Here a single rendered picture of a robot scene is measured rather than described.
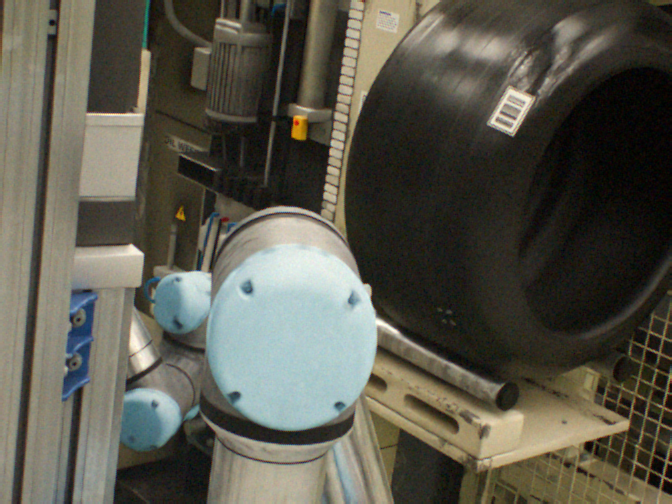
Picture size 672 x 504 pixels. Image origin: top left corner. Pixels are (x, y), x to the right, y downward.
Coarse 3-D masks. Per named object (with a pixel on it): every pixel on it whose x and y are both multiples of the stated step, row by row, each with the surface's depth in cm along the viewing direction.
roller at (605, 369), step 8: (608, 352) 216; (616, 352) 216; (592, 360) 217; (600, 360) 216; (608, 360) 215; (616, 360) 214; (624, 360) 214; (592, 368) 218; (600, 368) 216; (608, 368) 215; (616, 368) 214; (624, 368) 214; (632, 368) 216; (608, 376) 216; (616, 376) 214; (624, 376) 215
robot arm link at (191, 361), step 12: (168, 336) 166; (168, 348) 166; (180, 348) 165; (192, 348) 165; (204, 348) 166; (168, 360) 163; (180, 360) 164; (192, 360) 166; (192, 372) 164; (192, 408) 169
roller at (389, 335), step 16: (384, 320) 215; (384, 336) 213; (400, 336) 211; (416, 336) 210; (400, 352) 210; (416, 352) 208; (432, 352) 206; (448, 352) 205; (432, 368) 205; (448, 368) 203; (464, 368) 201; (480, 368) 200; (464, 384) 200; (480, 384) 198; (496, 384) 196; (512, 384) 196; (496, 400) 196; (512, 400) 197
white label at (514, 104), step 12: (504, 96) 179; (516, 96) 178; (528, 96) 178; (504, 108) 178; (516, 108) 178; (528, 108) 177; (492, 120) 178; (504, 120) 178; (516, 120) 177; (504, 132) 177
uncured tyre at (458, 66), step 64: (448, 0) 197; (512, 0) 191; (576, 0) 187; (640, 0) 194; (384, 64) 195; (448, 64) 186; (512, 64) 180; (576, 64) 181; (640, 64) 189; (384, 128) 190; (448, 128) 181; (576, 128) 231; (640, 128) 224; (384, 192) 190; (448, 192) 181; (512, 192) 181; (576, 192) 234; (640, 192) 226; (384, 256) 194; (448, 256) 183; (512, 256) 184; (576, 256) 231; (640, 256) 223; (512, 320) 190; (576, 320) 221; (640, 320) 212
